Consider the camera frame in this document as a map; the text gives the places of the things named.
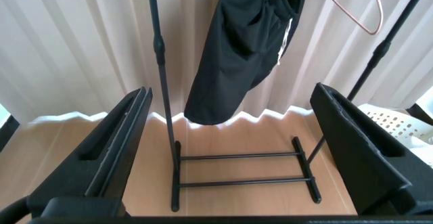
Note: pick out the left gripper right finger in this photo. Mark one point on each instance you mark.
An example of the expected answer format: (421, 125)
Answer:
(379, 183)

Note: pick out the black shorts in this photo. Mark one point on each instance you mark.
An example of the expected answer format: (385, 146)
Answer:
(230, 65)

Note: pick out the white laundry basket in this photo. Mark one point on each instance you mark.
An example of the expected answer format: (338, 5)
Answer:
(395, 122)

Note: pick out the beige curtain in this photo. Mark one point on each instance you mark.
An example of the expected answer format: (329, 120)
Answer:
(67, 48)

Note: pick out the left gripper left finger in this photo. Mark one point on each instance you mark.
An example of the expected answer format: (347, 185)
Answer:
(74, 190)

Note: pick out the pink clothes hanger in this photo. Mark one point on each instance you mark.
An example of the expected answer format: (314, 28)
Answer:
(345, 15)

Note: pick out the black clothes rack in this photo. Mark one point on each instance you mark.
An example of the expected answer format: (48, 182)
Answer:
(162, 82)

